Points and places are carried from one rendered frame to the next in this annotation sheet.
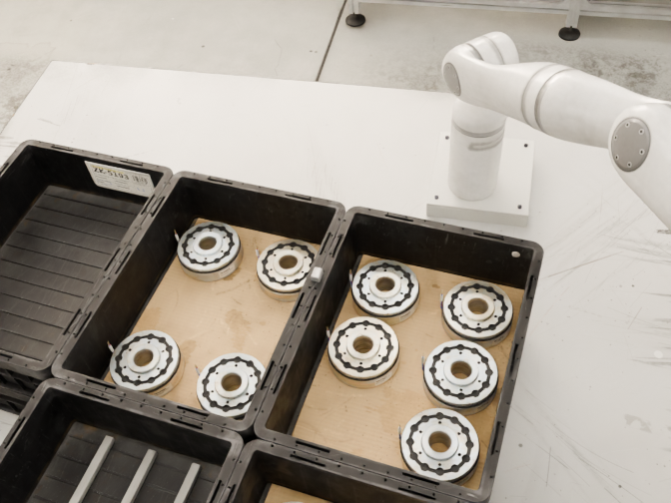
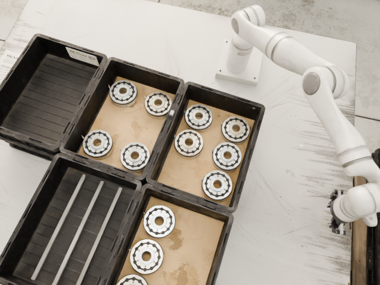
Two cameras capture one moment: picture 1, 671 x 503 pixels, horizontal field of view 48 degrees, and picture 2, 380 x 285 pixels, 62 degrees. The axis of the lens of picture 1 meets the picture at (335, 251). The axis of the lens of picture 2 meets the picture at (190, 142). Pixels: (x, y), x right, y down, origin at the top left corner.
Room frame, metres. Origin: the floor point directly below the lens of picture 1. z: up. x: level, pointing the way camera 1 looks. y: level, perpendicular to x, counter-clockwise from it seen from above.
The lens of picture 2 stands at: (0.15, 0.06, 1.90)
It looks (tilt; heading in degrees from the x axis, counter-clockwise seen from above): 68 degrees down; 349
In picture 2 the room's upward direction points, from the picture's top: 6 degrees clockwise
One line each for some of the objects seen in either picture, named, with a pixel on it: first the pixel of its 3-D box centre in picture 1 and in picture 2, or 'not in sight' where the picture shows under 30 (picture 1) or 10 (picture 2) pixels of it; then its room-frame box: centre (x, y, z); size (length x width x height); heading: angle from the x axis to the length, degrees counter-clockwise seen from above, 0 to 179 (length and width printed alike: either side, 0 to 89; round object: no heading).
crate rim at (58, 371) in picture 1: (209, 287); (125, 115); (0.66, 0.19, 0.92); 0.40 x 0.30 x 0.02; 155
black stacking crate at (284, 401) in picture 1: (408, 355); (207, 148); (0.53, -0.08, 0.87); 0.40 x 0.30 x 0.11; 155
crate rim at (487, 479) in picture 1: (408, 336); (208, 142); (0.53, -0.08, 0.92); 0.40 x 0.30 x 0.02; 155
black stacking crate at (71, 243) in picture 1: (48, 264); (51, 95); (0.78, 0.46, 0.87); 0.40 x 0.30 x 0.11; 155
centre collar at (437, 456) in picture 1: (439, 442); (217, 184); (0.40, -0.10, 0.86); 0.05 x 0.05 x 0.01
